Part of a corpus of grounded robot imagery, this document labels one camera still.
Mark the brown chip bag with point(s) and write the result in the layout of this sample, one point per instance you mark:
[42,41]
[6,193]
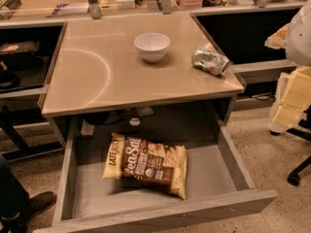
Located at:
[152,164]

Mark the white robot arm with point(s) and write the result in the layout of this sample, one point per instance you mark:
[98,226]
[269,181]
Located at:
[295,37]

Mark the black office chair base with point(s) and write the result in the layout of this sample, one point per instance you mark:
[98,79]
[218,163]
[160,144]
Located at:
[294,168]

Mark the purple white paper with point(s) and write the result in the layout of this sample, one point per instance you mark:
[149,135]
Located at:
[63,10]

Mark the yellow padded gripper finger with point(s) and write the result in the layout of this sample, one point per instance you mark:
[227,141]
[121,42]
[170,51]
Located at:
[292,98]

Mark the coiled wire soldering stand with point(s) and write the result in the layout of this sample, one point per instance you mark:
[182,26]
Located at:
[8,8]

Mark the beige counter cabinet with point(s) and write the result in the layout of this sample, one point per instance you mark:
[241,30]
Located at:
[99,69]

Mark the white bowl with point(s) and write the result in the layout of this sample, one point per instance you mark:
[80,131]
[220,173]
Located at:
[152,47]

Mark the crushed silver can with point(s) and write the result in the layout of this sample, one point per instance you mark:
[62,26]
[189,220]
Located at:
[210,61]

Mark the dark trouser leg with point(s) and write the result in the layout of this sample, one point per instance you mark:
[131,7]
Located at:
[13,200]

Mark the open grey wooden drawer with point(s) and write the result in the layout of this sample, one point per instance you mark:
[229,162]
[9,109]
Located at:
[217,183]

